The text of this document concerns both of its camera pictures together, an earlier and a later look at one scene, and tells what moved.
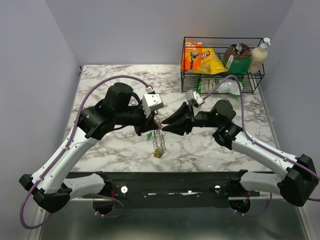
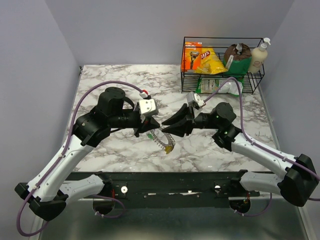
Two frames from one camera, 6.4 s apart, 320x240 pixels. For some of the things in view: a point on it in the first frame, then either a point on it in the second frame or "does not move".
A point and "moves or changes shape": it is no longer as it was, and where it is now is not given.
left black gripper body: [140, 121] does not move
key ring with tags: [158, 140] moves or changes shape
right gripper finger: [179, 114] does not move
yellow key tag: [157, 153] to [168, 149]
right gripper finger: [178, 127] does not move
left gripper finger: [151, 126] does not move
